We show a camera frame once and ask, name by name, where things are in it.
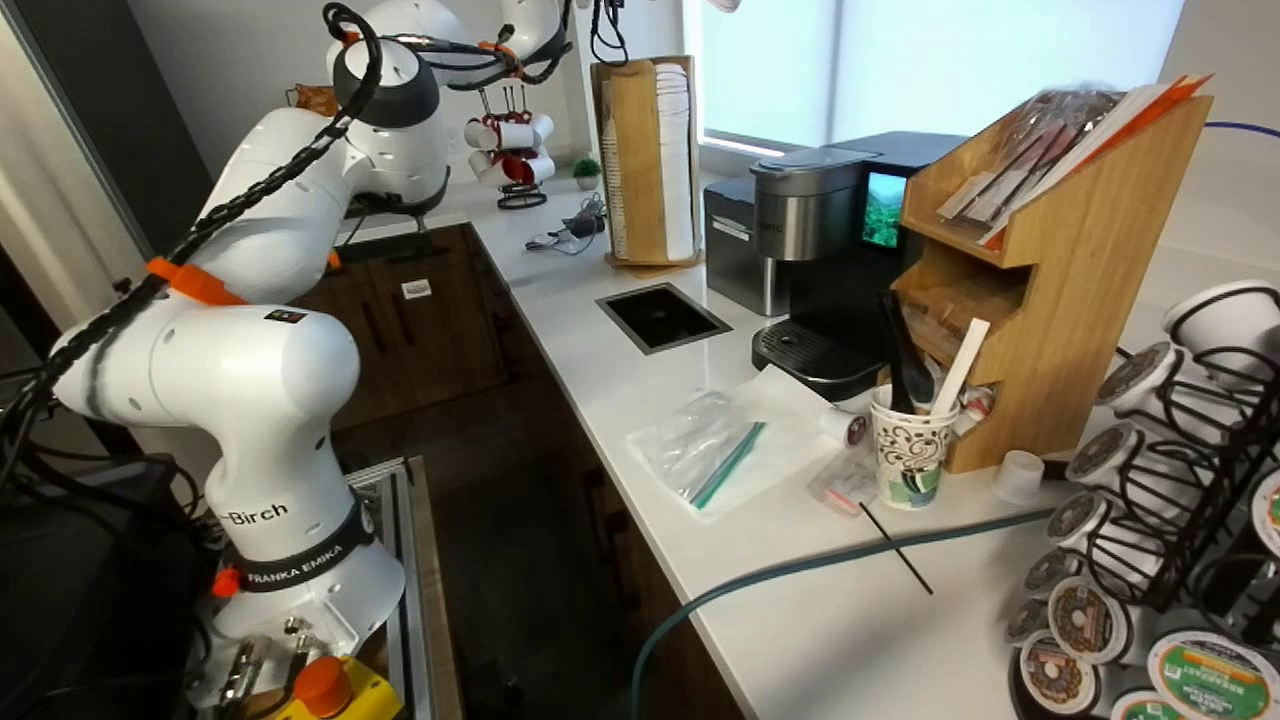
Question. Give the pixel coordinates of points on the small creamer cup heap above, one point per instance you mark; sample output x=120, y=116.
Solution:
x=976, y=407

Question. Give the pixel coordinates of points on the clear zip bag green seal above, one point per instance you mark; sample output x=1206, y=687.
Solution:
x=722, y=442

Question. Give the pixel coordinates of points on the red white cup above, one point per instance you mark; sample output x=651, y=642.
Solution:
x=513, y=135
x=527, y=169

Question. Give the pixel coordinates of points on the white stir stick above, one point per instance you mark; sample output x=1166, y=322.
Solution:
x=962, y=356

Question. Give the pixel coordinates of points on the yellow box orange button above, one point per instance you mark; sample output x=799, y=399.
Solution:
x=326, y=687

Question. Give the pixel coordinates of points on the thin black stir stick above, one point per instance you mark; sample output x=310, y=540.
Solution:
x=896, y=544

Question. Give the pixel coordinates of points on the brown bag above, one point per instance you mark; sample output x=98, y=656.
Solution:
x=313, y=99

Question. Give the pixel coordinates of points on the green lid coffee pod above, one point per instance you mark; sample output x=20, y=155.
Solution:
x=1144, y=706
x=1264, y=509
x=1209, y=679

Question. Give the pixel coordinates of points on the metal robot cart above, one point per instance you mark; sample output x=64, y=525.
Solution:
x=429, y=601

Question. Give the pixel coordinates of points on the small green object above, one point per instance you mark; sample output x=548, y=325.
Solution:
x=584, y=169

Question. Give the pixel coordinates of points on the brown lid coffee pod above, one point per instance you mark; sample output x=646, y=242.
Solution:
x=1027, y=623
x=1087, y=623
x=1075, y=517
x=1051, y=571
x=1059, y=674
x=1135, y=379
x=1102, y=458

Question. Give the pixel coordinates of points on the small orange clip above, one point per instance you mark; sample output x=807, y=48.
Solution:
x=227, y=582

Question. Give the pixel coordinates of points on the black silver coffee machine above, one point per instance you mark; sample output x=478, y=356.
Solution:
x=826, y=307

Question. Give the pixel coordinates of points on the white creamer cup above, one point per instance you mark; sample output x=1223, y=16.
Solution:
x=1020, y=474

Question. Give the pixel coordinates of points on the small clear packet bag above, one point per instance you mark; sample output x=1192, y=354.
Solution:
x=847, y=483

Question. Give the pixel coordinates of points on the wooden condiment organizer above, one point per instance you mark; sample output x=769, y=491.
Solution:
x=1065, y=307

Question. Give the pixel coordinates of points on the stainless steel bin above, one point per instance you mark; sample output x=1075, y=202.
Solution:
x=733, y=253

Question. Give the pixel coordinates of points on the steel framed counter chute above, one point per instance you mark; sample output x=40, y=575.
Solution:
x=661, y=318

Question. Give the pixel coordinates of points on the dark wooden cabinet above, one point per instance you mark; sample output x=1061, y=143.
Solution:
x=442, y=334

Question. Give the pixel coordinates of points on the white lid stack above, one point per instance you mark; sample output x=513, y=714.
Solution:
x=677, y=160

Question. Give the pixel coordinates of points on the brown creamer cup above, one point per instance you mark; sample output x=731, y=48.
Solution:
x=862, y=429

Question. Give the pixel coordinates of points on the black stirrers bundle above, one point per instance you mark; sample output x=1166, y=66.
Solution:
x=904, y=373

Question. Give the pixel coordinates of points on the wooden lid stand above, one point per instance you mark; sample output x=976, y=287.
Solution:
x=625, y=174

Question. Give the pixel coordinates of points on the orange white paper packet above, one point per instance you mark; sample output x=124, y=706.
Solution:
x=1135, y=115

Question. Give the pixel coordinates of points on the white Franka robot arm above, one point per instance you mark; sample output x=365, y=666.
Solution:
x=265, y=403

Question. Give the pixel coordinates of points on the patterned paper cup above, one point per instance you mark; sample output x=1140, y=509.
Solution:
x=913, y=460

